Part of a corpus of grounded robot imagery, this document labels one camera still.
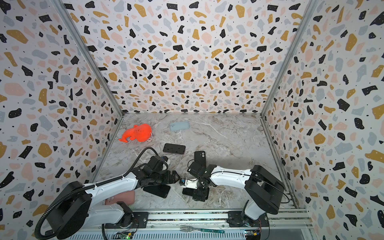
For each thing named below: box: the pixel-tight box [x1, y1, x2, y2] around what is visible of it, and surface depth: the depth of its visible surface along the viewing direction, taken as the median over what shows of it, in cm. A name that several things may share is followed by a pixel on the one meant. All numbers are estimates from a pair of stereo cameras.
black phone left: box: [143, 185, 171, 199], surface depth 83 cm
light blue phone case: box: [169, 121, 190, 132], surface depth 119 cm
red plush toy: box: [118, 123, 152, 143], surface depth 105 cm
